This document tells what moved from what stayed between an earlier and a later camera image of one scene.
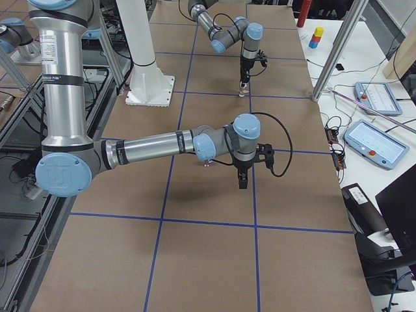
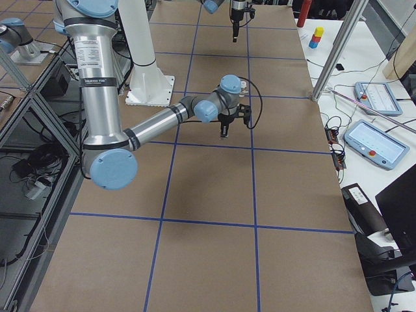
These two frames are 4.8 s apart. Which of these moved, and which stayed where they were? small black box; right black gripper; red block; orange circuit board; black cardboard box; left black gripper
Moved: left black gripper; right black gripper
Stayed: red block; small black box; black cardboard box; orange circuit board
